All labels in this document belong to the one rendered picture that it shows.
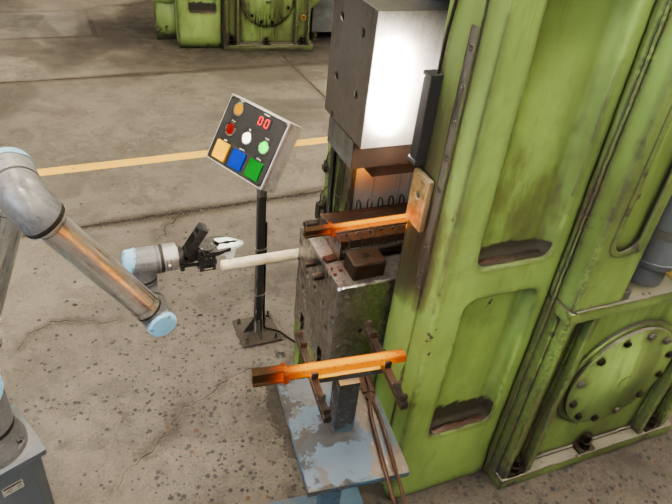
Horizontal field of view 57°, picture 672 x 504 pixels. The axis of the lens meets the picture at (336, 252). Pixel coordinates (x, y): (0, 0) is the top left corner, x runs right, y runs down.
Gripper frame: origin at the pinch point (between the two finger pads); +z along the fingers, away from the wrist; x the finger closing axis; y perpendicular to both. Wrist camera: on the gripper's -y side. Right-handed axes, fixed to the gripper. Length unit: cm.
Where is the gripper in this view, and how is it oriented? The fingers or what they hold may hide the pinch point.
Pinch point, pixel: (239, 241)
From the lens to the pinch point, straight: 205.9
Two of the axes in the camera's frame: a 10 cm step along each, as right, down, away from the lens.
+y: -1.0, 8.0, 5.9
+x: 3.7, 5.8, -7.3
